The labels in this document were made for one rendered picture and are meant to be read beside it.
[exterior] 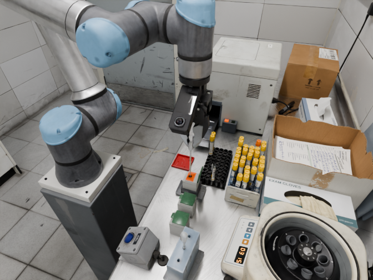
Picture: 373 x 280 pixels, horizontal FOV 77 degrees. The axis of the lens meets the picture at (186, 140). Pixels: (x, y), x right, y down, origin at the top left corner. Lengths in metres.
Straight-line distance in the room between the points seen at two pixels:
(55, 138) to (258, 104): 0.71
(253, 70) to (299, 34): 1.36
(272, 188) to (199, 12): 0.53
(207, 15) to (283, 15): 1.74
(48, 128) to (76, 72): 0.18
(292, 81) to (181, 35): 0.92
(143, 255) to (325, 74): 1.10
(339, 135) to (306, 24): 1.37
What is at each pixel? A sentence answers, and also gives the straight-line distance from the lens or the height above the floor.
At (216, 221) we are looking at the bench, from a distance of 0.74.
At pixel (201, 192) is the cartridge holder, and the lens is 0.78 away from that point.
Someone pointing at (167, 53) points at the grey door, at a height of 0.68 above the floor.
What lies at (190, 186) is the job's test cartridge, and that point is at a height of 0.93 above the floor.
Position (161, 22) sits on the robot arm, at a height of 1.39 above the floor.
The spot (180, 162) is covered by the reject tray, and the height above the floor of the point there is 0.88.
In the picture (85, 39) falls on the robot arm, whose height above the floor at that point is 1.39.
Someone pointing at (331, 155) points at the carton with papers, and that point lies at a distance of 0.96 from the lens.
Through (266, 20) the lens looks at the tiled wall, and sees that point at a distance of 2.21.
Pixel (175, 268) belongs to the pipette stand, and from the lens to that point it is 0.58.
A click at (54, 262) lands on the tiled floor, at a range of 1.82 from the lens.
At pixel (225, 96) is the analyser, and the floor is 1.03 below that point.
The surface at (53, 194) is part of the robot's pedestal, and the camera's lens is 0.91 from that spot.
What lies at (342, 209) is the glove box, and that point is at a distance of 0.80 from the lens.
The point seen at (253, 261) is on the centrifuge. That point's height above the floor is 0.99.
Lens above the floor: 1.51
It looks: 41 degrees down
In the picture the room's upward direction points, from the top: straight up
